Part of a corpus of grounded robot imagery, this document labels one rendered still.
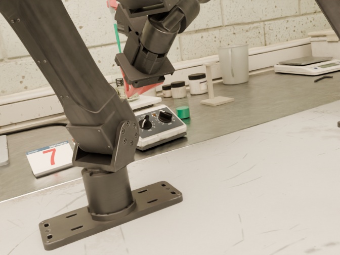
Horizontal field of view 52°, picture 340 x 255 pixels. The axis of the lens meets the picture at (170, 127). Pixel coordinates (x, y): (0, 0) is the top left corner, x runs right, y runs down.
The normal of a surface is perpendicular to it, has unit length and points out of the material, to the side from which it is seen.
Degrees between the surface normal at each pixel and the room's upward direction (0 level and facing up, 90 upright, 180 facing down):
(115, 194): 90
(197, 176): 0
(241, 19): 90
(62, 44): 91
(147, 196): 0
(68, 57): 91
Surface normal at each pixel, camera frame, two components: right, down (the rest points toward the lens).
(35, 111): 0.44, 0.18
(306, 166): -0.15, -0.95
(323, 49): -0.90, 0.29
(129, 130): 0.83, 0.04
